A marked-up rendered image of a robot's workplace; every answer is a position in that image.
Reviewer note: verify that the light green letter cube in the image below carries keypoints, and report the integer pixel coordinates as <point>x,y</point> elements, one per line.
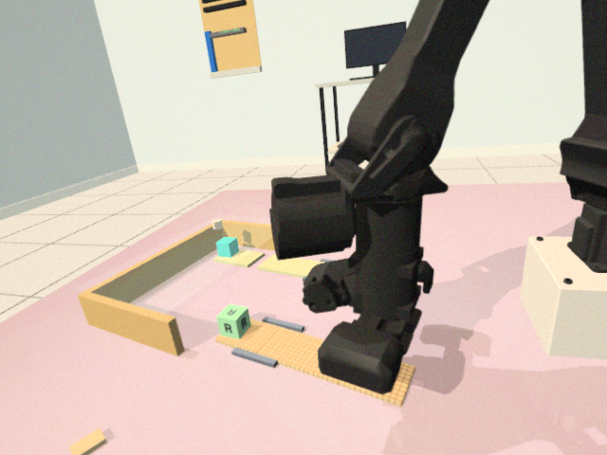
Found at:
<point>233,321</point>

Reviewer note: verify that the orange strip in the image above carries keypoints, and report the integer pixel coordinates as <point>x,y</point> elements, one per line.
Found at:
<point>300,352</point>

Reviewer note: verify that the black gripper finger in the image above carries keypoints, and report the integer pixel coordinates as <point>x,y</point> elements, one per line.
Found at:
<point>411,325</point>
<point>406,340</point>

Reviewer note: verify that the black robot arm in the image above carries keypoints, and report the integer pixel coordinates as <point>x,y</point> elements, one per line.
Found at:
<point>398,126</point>

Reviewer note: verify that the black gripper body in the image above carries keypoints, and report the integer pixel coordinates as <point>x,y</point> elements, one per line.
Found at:
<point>368,353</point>

